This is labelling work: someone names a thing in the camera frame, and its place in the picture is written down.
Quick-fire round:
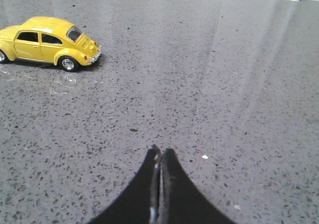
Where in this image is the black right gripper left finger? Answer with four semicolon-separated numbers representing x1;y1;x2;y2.
90;145;160;224

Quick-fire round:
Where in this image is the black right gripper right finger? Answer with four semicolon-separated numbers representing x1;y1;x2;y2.
161;149;234;224

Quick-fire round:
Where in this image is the yellow toy beetle car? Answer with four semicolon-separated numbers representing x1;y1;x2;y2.
0;16;101;72

